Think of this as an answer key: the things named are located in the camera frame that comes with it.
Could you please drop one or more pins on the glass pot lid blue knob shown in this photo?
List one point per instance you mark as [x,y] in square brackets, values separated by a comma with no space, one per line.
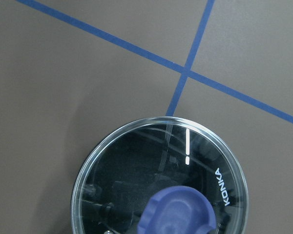
[160,175]

